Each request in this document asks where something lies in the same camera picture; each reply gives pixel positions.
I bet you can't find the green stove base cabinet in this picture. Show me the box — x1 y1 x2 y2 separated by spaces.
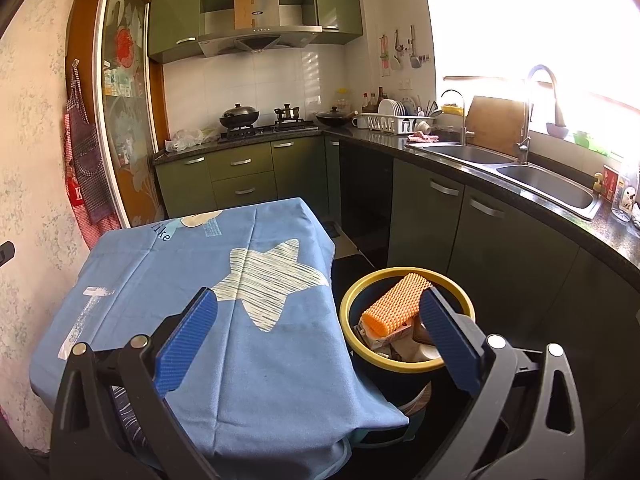
154 136 343 221

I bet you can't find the wooden cutting board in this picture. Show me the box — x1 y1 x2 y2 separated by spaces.
467 95 531 158

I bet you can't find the small steel faucet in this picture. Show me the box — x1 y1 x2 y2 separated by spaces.
439 89 476 148

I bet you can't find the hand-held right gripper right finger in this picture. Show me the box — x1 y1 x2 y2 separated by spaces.
417 285 586 480

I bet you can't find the glass jar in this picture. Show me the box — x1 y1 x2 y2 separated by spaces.
612 160 640 223

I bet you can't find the striped cloth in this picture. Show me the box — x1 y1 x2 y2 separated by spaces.
111 385 153 466

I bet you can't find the green drawer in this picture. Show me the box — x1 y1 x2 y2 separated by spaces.
207 144 275 170
210 170 278 203

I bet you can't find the clear plastic bag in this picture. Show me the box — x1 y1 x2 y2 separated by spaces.
167 127 221 153

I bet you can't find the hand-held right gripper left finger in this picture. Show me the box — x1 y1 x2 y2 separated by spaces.
49 287 221 480

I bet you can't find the steel range hood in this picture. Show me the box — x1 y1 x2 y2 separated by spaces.
196 0 323 58

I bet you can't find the gas stove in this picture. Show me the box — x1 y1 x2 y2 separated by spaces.
218 119 321 141

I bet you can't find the beige carton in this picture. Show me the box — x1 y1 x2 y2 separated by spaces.
357 320 416 356

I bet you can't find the tall steel faucet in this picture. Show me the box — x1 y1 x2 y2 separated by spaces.
516 64 567 166

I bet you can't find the yellow rim trash bin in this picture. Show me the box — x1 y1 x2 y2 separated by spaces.
340 267 476 448

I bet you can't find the red white package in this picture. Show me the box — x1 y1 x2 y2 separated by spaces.
602 165 623 203

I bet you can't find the red checkered apron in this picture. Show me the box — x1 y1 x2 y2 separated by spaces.
65 62 115 226

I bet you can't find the steel sink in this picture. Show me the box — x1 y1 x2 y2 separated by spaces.
405 140 603 221

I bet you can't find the dark green counter cabinet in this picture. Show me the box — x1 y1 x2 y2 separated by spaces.
325 132 640 411

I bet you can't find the black frying pan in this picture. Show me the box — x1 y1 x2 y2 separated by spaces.
315 106 358 128

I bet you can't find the red checked apron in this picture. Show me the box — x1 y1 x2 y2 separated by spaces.
64 112 123 248

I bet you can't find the green upper cabinet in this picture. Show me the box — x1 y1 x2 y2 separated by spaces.
314 0 364 46
148 0 201 63

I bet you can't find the glass sliding door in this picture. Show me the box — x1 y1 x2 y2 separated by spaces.
92 0 168 231

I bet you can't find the cardboard piece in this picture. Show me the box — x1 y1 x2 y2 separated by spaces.
234 0 258 31

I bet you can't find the blue tablecloth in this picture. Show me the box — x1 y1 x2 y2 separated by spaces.
29 197 410 480

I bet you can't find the white dish rack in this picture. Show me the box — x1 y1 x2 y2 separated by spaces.
367 112 436 136

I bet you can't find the black wok with lid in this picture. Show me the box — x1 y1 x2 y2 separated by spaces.
219 103 261 130

